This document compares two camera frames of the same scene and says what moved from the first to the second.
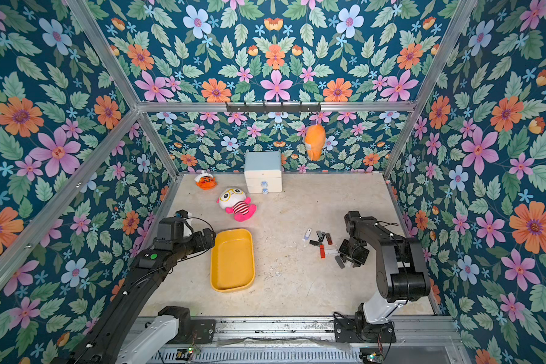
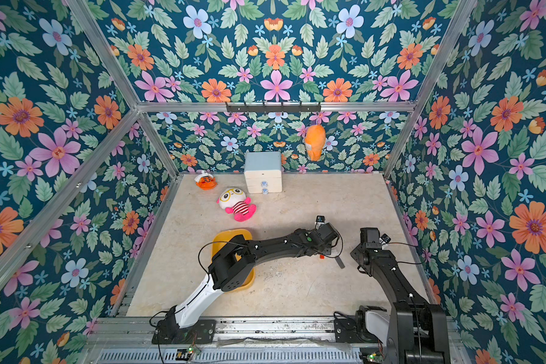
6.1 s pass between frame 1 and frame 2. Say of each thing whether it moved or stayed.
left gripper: moved
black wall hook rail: stayed
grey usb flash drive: stayed
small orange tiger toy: stayed
